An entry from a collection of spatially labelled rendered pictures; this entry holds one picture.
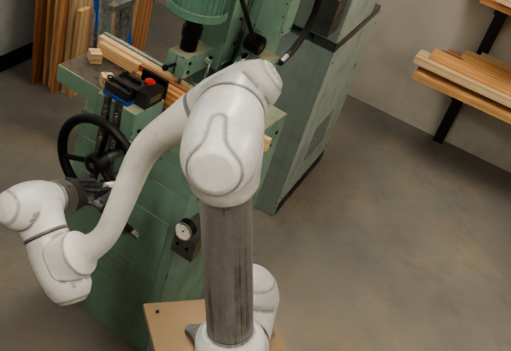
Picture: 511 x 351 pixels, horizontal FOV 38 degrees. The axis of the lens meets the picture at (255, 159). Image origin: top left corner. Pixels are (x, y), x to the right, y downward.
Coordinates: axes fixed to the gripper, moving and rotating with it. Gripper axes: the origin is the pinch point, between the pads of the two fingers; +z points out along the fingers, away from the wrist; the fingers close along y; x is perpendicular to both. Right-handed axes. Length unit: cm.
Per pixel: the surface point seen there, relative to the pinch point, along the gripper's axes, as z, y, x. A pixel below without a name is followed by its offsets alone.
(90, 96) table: 22.4, 30.2, -11.6
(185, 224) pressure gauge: 21.9, -15.4, 6.5
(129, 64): 35, 29, -23
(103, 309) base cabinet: 50, 9, 62
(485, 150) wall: 288, -69, -27
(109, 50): 34, 38, -24
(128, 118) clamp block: 10.5, 9.1, -15.7
